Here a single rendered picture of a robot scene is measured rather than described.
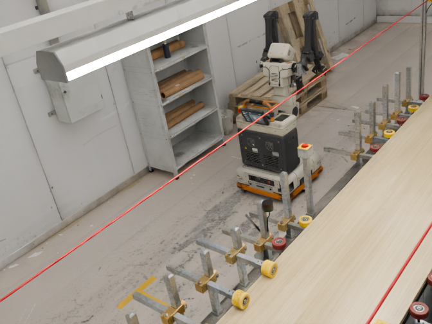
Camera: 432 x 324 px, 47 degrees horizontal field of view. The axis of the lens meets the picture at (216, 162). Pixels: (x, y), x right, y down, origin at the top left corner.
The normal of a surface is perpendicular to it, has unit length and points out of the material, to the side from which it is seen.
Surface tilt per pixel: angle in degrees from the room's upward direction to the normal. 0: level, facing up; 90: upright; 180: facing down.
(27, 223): 90
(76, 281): 0
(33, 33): 90
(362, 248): 0
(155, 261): 0
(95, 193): 90
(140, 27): 61
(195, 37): 90
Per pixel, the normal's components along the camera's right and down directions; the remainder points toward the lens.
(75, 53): 0.59, -0.26
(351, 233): -0.16, -0.87
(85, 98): 0.77, 0.18
